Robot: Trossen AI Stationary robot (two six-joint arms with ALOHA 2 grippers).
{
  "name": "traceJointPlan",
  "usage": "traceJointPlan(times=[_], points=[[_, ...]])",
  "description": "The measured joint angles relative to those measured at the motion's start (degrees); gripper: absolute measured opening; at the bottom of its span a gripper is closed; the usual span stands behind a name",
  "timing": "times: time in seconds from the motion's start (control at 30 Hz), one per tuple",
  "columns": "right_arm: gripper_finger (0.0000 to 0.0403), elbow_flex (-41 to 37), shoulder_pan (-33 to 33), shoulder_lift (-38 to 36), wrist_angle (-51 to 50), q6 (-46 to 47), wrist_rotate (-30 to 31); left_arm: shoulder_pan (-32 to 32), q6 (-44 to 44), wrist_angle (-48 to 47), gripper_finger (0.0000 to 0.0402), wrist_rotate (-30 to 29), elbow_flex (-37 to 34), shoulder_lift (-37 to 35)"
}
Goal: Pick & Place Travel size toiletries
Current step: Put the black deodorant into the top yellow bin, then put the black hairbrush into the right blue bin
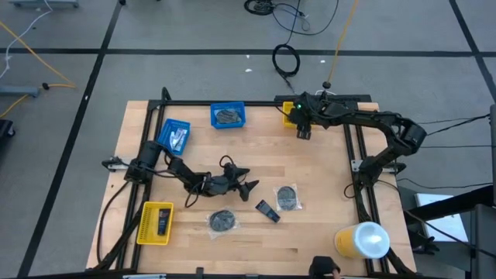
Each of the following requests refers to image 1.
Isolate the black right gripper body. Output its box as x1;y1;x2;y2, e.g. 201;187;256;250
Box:
289;101;315;133

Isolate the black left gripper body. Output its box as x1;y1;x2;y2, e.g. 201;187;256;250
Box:
207;174;241;197

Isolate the black hairbrush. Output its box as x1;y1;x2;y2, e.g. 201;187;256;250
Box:
205;208;240;240
215;108;243;126
272;184;304;212

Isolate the white travel toothpaste tube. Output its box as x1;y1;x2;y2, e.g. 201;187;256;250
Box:
176;128;190;152
168;127;183;150

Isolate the dark grey toiletry bottle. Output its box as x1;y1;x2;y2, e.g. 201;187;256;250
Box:
157;208;172;236

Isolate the yellow plastic basket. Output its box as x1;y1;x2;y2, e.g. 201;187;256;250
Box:
136;201;175;246
281;101;300;129

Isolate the navy blue cream tube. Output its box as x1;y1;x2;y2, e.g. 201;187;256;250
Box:
254;199;281;224

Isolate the blue plastic basket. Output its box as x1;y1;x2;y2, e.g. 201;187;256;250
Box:
209;101;247;130
156;118;192;157

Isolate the yellow cup with white lid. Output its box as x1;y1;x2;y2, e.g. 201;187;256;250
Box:
333;221;391;260

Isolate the white sheet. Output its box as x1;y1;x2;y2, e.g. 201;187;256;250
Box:
414;192;470;243

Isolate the dark grey side cart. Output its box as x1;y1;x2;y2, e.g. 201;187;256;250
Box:
402;184;496;279

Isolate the grey metal floor bar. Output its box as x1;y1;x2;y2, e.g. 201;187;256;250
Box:
0;85;41;98
8;0;81;9

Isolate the black object at floor edge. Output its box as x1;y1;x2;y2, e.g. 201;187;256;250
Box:
0;119;16;140

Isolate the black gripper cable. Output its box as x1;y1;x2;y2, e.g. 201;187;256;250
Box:
183;154;236;209

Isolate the coiled black floor cable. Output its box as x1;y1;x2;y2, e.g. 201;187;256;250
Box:
271;43;301;84

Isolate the black aluminium table frame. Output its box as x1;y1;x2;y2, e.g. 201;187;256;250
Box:
92;86;418;277

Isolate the orange-yellow floor cable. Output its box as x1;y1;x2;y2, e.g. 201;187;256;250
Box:
322;0;360;89

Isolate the tangled black floor cable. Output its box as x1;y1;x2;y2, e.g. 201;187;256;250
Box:
243;0;340;36

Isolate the black power cable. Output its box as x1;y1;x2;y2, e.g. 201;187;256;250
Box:
395;177;494;191
417;113;492;137

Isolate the yellow floor cable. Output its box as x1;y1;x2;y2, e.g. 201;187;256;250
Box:
0;19;78;119

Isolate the white floor cable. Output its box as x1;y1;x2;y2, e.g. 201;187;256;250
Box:
0;0;53;81

